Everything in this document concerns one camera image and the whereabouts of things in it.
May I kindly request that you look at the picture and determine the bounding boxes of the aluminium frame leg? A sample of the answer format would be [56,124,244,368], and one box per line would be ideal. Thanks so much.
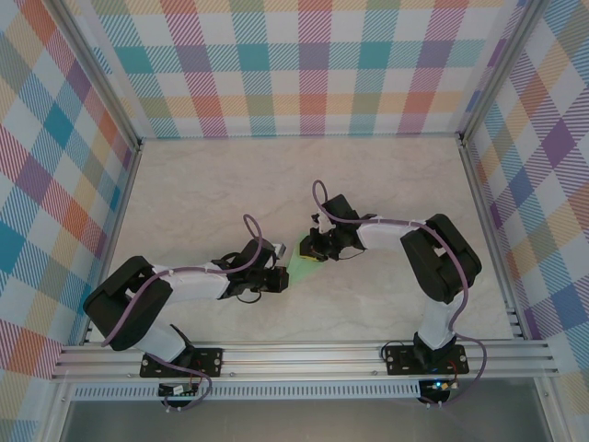
[533,378,568,442]
[40,380,77,442]

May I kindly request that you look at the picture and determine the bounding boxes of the perforated metal cable tray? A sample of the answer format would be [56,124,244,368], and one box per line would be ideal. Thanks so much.
[68,384,424,401]

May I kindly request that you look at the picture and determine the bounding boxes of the light green paper sheet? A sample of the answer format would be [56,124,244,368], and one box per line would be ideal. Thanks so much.
[287,234,324,294]

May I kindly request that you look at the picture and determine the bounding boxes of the aluminium table side rail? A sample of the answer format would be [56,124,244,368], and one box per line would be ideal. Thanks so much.
[77,140,144,346]
[457,135,530,342]

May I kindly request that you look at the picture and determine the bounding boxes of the long aluminium mounting rail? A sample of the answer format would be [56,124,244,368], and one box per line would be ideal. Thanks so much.
[50,343,560,382]

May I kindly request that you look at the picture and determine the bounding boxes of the grey metal sheet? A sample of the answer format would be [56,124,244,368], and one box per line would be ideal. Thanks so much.
[59,398,553,442]

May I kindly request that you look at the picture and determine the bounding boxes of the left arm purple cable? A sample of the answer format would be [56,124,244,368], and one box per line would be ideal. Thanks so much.
[100,214,277,413]

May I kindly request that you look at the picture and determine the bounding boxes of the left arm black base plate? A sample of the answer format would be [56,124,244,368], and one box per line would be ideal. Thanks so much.
[139,347,225,379]

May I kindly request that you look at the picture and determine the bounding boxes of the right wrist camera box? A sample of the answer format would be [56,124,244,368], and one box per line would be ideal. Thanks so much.
[310,211,336,235]

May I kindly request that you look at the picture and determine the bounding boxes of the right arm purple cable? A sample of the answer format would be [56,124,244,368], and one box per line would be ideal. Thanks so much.
[311,179,489,410]

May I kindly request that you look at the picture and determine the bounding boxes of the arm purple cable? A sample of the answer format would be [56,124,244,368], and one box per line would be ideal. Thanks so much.
[100,214,277,413]
[311,179,489,410]

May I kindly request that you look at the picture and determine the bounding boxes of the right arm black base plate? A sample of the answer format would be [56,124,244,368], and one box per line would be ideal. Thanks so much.
[384,344,470,377]

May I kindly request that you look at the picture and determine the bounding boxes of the aluminium corner post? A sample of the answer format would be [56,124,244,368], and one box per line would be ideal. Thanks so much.
[43,0,144,153]
[457,0,549,144]

